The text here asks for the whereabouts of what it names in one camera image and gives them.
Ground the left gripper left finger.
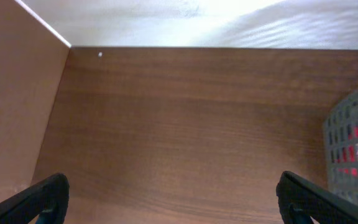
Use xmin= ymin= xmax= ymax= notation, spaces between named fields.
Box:
xmin=0 ymin=173 xmax=70 ymax=224

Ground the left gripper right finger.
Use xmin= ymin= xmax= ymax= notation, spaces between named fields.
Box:
xmin=276 ymin=171 xmax=358 ymax=224

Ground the grey plastic shopping basket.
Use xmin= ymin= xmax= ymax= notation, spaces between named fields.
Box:
xmin=323 ymin=89 xmax=358 ymax=206

